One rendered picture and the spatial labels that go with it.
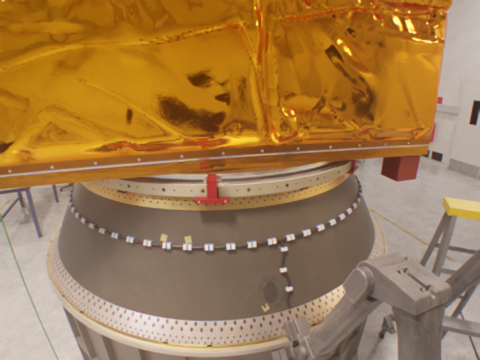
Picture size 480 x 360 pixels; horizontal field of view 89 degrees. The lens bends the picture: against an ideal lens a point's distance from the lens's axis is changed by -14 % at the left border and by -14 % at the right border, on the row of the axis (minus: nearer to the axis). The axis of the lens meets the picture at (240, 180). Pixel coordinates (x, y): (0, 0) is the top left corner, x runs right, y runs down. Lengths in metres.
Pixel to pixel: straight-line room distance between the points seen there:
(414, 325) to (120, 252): 1.05
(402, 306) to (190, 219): 0.82
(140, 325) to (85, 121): 0.77
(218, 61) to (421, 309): 0.87
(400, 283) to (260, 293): 0.75
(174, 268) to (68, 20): 0.91
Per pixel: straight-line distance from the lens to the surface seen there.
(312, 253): 1.21
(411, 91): 1.43
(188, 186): 1.03
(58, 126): 1.03
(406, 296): 0.44
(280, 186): 1.07
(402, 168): 1.62
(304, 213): 1.19
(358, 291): 0.50
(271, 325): 1.16
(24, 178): 1.17
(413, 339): 0.48
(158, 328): 1.18
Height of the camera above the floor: 2.07
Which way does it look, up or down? 20 degrees down
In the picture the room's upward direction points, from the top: straight up
